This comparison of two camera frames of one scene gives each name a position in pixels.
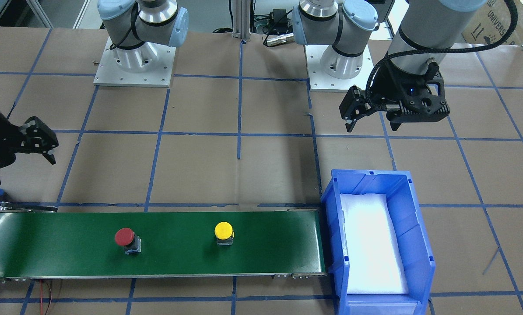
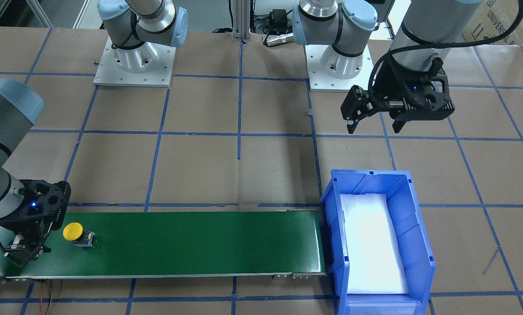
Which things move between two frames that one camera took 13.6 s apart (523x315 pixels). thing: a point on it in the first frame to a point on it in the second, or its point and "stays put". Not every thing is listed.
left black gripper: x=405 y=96 stays put
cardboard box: x=493 y=19 stays put
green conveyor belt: x=174 y=243 stays put
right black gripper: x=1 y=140 to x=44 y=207
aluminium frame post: x=241 y=13 stays put
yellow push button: x=224 y=233 to x=73 y=231
